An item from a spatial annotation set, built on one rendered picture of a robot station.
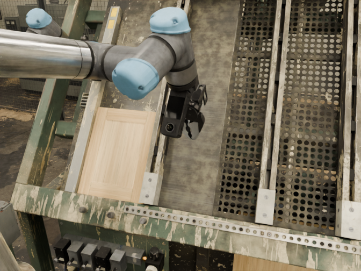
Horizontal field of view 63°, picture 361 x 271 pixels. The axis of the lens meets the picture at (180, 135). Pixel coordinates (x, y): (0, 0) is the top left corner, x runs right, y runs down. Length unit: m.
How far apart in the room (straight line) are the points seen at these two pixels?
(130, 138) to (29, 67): 0.86
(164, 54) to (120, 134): 0.85
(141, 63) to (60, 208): 0.98
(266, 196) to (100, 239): 0.71
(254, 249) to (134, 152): 0.63
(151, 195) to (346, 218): 0.71
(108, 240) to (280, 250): 0.69
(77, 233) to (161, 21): 1.05
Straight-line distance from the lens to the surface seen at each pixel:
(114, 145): 1.37
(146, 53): 0.55
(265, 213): 1.15
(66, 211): 1.39
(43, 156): 1.57
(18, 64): 0.54
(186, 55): 0.62
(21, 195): 1.52
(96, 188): 1.36
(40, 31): 1.19
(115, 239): 1.33
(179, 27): 0.59
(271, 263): 1.56
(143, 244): 1.28
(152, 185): 1.21
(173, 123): 0.68
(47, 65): 0.56
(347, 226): 1.20
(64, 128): 1.58
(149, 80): 0.54
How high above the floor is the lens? 1.65
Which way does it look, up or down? 24 degrees down
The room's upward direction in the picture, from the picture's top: straight up
